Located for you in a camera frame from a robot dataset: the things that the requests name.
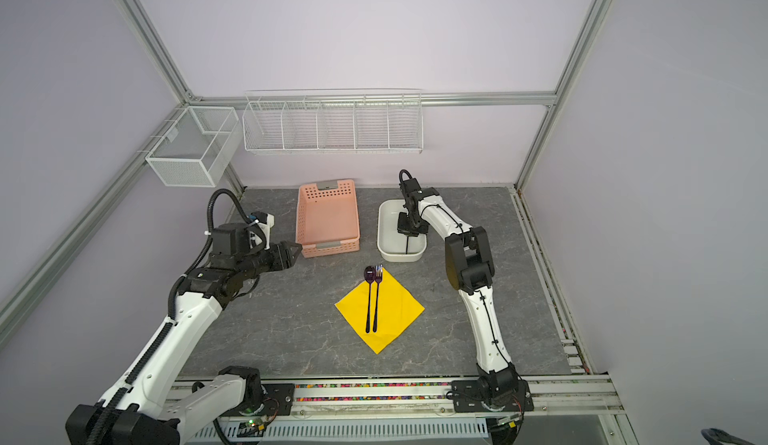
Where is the white oval tray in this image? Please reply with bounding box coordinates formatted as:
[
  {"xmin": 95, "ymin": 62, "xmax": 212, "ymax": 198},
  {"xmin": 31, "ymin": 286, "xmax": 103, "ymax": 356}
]
[{"xmin": 376, "ymin": 199, "xmax": 428, "ymax": 263}]

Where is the purple black fork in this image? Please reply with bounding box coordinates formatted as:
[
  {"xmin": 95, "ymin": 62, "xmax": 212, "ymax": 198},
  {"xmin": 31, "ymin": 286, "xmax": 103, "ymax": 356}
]
[{"xmin": 372, "ymin": 264, "xmax": 383, "ymax": 333}]

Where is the purple black spoon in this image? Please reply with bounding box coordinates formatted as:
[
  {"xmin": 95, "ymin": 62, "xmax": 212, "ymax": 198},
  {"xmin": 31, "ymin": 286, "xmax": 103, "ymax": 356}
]
[{"xmin": 364, "ymin": 265, "xmax": 376, "ymax": 333}]

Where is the yellow paper napkin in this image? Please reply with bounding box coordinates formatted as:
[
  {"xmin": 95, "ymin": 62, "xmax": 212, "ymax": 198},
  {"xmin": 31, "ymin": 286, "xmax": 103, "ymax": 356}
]
[{"xmin": 335, "ymin": 268, "xmax": 424, "ymax": 354}]

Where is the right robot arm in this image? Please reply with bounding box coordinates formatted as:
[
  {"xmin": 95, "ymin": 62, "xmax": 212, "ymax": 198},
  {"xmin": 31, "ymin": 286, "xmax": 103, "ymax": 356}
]
[{"xmin": 398, "ymin": 169, "xmax": 529, "ymax": 414}]

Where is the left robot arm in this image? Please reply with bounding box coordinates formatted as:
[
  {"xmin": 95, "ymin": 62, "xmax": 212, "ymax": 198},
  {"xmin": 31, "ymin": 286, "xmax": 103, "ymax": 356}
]
[{"xmin": 65, "ymin": 188, "xmax": 302, "ymax": 444}]

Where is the pink plastic basket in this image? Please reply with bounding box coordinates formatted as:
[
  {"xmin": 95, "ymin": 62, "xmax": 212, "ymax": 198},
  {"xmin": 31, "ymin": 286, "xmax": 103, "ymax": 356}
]
[{"xmin": 295, "ymin": 179, "xmax": 360, "ymax": 258}]

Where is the white wire wall shelf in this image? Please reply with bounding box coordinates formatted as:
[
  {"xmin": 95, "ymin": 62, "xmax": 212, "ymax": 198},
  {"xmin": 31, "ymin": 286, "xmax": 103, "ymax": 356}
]
[{"xmin": 242, "ymin": 88, "xmax": 424, "ymax": 154}]

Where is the white mesh wall box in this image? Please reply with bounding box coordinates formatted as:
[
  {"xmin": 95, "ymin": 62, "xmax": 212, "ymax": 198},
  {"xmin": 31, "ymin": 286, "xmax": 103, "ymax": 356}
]
[{"xmin": 146, "ymin": 106, "xmax": 243, "ymax": 188}]

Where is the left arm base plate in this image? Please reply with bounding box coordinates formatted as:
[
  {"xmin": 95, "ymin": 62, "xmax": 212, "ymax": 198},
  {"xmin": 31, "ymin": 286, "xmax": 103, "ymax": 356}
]
[{"xmin": 237, "ymin": 383, "xmax": 296, "ymax": 417}]

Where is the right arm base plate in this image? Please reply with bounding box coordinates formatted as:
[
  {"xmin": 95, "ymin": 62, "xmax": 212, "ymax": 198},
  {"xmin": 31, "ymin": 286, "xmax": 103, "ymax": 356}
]
[{"xmin": 446, "ymin": 377, "xmax": 534, "ymax": 413}]

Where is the white vented cable duct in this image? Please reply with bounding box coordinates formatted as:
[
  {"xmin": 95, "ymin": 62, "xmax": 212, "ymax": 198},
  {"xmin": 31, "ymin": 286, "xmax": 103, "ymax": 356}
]
[{"xmin": 222, "ymin": 417, "xmax": 490, "ymax": 444}]

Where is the aluminium front rail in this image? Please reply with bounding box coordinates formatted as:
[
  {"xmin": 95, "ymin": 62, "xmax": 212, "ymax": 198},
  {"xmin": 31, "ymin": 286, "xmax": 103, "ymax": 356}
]
[{"xmin": 262, "ymin": 375, "xmax": 625, "ymax": 420}]

